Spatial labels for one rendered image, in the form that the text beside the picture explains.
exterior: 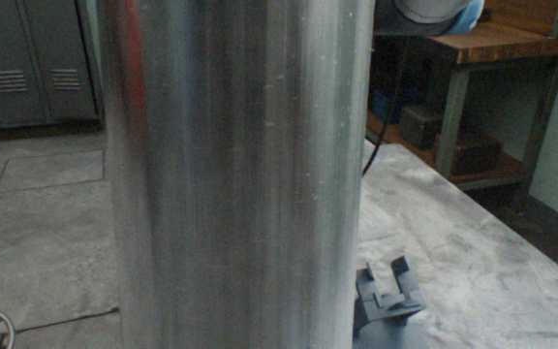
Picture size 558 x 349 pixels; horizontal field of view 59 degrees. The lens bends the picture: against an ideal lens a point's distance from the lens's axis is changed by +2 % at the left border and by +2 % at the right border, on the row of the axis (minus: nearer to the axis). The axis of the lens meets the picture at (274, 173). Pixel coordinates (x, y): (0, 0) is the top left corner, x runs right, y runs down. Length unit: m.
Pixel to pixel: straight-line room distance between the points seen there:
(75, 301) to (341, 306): 1.95
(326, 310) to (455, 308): 0.63
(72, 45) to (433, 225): 2.72
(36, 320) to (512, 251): 1.64
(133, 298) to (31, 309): 1.96
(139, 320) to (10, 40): 3.28
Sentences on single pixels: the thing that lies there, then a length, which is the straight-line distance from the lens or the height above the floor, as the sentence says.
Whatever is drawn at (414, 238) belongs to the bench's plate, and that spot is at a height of 0.80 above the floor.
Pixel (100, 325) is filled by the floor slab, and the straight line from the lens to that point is 1.96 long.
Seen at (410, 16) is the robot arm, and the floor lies 1.22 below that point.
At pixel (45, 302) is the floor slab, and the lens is 2.12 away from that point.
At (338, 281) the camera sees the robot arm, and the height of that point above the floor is 1.20.
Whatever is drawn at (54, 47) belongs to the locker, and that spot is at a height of 0.59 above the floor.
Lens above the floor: 1.30
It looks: 28 degrees down
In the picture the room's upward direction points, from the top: straight up
